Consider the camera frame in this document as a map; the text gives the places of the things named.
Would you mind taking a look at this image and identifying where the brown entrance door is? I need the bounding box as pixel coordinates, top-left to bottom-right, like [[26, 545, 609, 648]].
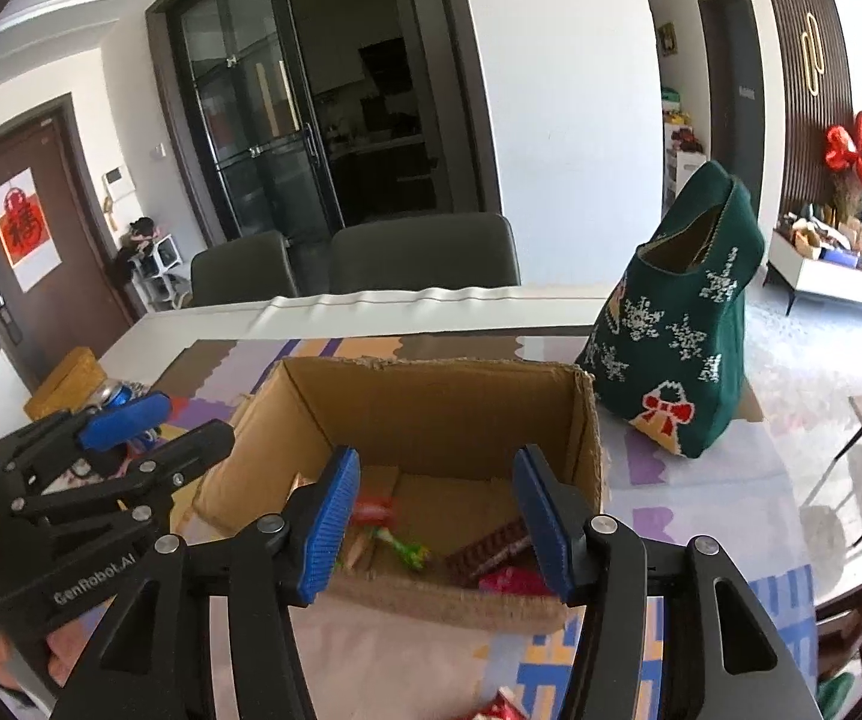
[[0, 94, 141, 392]]

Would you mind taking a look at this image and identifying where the dark interior door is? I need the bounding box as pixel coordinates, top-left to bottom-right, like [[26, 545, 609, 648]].
[[699, 0, 767, 197]]

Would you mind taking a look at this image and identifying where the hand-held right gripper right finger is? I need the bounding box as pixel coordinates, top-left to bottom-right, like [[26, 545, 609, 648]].
[[512, 443, 824, 720]]

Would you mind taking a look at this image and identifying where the green knitted snowflake bag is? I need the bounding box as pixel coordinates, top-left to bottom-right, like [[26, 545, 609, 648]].
[[575, 160, 767, 461]]

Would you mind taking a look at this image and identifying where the green candy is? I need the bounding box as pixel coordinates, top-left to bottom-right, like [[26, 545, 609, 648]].
[[375, 529, 433, 572]]

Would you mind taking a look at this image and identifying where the red and white door poster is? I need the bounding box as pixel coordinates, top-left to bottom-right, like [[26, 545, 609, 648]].
[[0, 170, 64, 294]]

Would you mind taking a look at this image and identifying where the pink snack packet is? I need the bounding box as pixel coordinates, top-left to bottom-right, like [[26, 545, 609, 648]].
[[478, 568, 553, 598]]

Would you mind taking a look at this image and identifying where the yellow woven tissue box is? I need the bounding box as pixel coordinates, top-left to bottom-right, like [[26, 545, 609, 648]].
[[23, 346, 108, 422]]

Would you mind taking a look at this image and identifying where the colourful patterned tablecloth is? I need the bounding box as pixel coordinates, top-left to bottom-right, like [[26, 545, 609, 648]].
[[48, 334, 816, 720]]

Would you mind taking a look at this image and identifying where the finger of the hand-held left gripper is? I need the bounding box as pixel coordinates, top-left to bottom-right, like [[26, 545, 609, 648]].
[[9, 422, 238, 535], [0, 392, 172, 485]]

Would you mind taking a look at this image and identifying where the small red snack packet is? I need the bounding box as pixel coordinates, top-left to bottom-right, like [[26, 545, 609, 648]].
[[468, 690, 531, 720]]

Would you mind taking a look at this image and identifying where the brown cardboard box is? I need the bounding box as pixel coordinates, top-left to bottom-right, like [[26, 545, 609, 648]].
[[191, 356, 609, 635]]

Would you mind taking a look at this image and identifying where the black glass sliding door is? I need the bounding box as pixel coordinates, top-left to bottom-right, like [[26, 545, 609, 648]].
[[147, 0, 504, 257]]

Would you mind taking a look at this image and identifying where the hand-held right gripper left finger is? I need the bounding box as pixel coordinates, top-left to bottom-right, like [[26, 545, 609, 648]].
[[52, 445, 361, 720]]

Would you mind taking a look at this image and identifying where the black door lock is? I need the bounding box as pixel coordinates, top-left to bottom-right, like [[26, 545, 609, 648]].
[[0, 281, 24, 347]]

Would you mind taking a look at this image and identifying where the grey dining chair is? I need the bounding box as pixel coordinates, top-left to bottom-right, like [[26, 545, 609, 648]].
[[328, 212, 520, 294], [189, 231, 301, 309]]

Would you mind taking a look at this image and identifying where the dark brown snack packet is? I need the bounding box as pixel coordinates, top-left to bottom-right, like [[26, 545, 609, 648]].
[[444, 521, 534, 587]]

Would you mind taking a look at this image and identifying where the blue drink can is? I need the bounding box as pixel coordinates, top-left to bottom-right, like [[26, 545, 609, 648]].
[[93, 382, 148, 410]]

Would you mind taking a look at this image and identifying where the shelf with colourful clutter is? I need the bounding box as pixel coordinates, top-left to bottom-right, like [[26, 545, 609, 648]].
[[660, 86, 710, 212]]

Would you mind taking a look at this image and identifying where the small white shelf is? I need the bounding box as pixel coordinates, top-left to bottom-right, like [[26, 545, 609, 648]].
[[126, 217, 193, 313]]

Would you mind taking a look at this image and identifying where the red foil balloon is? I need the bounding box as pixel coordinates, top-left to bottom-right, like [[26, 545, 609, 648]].
[[824, 110, 862, 200]]

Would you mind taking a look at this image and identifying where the gold wall ornament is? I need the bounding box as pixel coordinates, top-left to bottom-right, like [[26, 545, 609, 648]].
[[800, 12, 823, 99]]

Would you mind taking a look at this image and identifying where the white low cabinet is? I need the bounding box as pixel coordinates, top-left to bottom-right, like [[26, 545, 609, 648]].
[[764, 229, 862, 320]]

